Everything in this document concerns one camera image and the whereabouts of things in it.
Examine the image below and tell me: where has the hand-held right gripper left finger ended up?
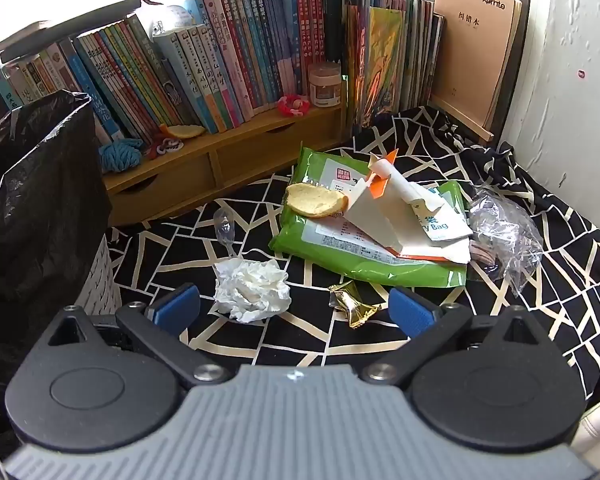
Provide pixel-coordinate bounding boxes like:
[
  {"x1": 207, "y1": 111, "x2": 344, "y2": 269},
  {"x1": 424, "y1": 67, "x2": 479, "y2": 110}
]
[{"x1": 46, "y1": 283, "x2": 231, "y2": 387}]

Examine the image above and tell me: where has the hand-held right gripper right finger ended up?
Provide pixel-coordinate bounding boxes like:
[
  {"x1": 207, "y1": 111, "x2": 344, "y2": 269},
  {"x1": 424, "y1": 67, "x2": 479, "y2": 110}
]
[{"x1": 360, "y1": 286, "x2": 565, "y2": 386}]

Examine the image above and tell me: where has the gold candy wrapper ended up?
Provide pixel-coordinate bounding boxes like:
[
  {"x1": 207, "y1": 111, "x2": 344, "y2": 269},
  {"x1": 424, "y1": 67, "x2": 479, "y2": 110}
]
[{"x1": 328, "y1": 280, "x2": 383, "y2": 330}]

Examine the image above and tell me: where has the white tissue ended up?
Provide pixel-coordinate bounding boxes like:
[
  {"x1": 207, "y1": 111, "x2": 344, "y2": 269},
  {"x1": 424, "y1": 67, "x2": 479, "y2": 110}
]
[{"x1": 212, "y1": 258, "x2": 292, "y2": 323}]

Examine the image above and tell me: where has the white lattice trash bin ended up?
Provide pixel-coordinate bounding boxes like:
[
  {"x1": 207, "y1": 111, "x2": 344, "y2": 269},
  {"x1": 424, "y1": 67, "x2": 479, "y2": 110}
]
[{"x1": 77, "y1": 232, "x2": 123, "y2": 317}]

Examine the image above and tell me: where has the white paper bag blue print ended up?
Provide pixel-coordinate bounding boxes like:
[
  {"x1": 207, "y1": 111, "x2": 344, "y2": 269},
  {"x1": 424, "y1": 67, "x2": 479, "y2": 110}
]
[{"x1": 410, "y1": 185, "x2": 473, "y2": 241}]

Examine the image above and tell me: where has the small clear plastic piece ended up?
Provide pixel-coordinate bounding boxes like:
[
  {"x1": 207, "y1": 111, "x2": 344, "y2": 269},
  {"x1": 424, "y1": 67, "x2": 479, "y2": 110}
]
[{"x1": 212, "y1": 207, "x2": 238, "y2": 251}]

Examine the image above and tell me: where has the green snack package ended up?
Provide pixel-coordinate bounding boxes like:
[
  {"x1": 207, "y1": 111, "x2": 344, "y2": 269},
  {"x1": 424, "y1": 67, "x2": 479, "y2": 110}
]
[{"x1": 269, "y1": 146, "x2": 473, "y2": 288}]

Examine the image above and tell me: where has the white paper sheet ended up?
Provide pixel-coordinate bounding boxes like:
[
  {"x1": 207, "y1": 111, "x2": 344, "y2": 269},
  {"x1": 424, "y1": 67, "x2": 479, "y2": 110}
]
[{"x1": 342, "y1": 149, "x2": 448, "y2": 253}]

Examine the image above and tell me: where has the clear plastic bag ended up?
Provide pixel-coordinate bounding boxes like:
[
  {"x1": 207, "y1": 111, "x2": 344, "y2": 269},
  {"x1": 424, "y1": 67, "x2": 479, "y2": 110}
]
[{"x1": 467, "y1": 185, "x2": 546, "y2": 296}]

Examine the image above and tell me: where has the large orange peel piece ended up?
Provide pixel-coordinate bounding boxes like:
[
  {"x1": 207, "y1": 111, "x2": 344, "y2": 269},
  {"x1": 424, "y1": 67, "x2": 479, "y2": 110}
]
[{"x1": 285, "y1": 182, "x2": 350, "y2": 219}]

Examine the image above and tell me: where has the black trash bag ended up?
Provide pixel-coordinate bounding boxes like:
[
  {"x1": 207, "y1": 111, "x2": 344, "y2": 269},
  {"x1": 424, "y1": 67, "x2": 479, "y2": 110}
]
[{"x1": 0, "y1": 89, "x2": 115, "y2": 441}]

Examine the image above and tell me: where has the row of upright books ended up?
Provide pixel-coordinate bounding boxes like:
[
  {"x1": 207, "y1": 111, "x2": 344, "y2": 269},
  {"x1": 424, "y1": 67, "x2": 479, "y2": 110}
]
[{"x1": 0, "y1": 0, "x2": 343, "y2": 143}]

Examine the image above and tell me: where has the row of thin picture books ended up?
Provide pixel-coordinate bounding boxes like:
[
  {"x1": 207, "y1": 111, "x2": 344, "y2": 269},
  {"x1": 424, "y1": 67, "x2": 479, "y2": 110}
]
[{"x1": 341, "y1": 0, "x2": 446, "y2": 131}]

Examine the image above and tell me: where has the black geometric tablecloth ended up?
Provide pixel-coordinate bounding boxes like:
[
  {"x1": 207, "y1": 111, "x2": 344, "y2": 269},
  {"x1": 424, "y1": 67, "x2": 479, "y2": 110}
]
[{"x1": 105, "y1": 105, "x2": 600, "y2": 401}]

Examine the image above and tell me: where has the blue yarn ball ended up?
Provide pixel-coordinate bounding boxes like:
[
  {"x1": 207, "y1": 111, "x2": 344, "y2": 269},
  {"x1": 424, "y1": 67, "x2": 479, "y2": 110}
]
[{"x1": 99, "y1": 137, "x2": 146, "y2": 173}]

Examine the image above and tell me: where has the red white knot ornament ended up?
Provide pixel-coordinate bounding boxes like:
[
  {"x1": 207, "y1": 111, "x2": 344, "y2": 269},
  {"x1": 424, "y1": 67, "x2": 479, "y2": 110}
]
[{"x1": 147, "y1": 134, "x2": 185, "y2": 158}]

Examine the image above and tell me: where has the wooden desk shelf with drawers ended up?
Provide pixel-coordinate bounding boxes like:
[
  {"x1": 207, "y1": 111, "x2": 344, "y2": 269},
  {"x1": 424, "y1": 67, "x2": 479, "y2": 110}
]
[{"x1": 102, "y1": 102, "x2": 346, "y2": 228}]

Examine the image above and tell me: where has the orange peel slice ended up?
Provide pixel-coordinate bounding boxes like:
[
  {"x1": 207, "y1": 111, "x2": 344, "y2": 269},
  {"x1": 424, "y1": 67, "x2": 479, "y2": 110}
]
[{"x1": 159, "y1": 122, "x2": 207, "y2": 140}]

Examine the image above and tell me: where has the pink crocheted ornament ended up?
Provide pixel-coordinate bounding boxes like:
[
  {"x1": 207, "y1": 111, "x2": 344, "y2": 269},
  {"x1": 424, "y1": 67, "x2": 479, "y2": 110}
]
[{"x1": 277, "y1": 94, "x2": 312, "y2": 118}]

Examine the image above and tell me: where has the white lidded toothpick jar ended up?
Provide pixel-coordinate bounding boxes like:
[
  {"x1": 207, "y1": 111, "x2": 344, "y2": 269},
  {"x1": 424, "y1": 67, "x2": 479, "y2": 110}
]
[{"x1": 307, "y1": 62, "x2": 342, "y2": 108}]

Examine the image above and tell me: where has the tan kraft notebook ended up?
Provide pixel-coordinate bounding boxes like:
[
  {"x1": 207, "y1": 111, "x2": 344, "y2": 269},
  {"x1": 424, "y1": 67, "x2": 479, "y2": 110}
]
[{"x1": 430, "y1": 0, "x2": 523, "y2": 131}]

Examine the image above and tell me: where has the white blue cartoon book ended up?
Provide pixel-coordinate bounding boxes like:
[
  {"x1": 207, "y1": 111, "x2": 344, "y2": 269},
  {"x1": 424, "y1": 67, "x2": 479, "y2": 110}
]
[{"x1": 152, "y1": 5, "x2": 193, "y2": 38}]

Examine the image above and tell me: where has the grey flat book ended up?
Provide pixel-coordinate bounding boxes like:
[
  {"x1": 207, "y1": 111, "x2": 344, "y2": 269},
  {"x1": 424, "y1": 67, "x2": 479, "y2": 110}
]
[{"x1": 0, "y1": 0, "x2": 143, "y2": 63}]

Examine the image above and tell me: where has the beige flat book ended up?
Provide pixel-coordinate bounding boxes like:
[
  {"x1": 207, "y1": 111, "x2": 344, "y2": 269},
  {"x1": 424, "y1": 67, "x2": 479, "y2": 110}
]
[{"x1": 0, "y1": 20, "x2": 51, "y2": 58}]

